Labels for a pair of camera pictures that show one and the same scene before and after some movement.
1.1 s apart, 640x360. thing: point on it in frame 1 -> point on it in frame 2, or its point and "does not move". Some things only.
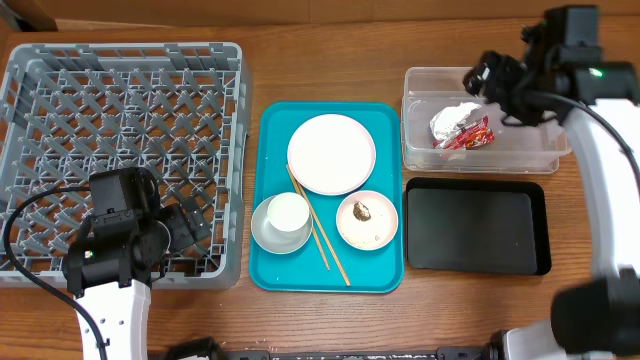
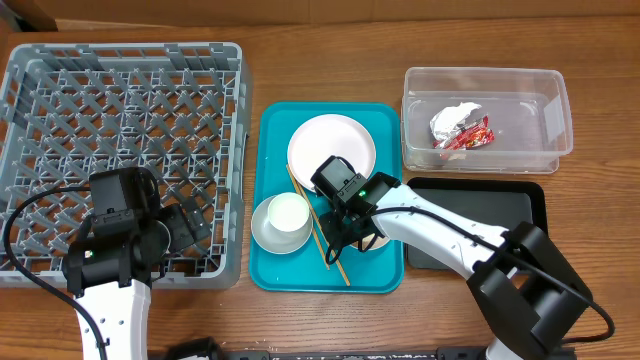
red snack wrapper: x=460 y=126 does not move
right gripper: x=495 y=69 -> x=332 y=238
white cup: x=288 y=211 does not move
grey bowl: x=275 y=240 does not move
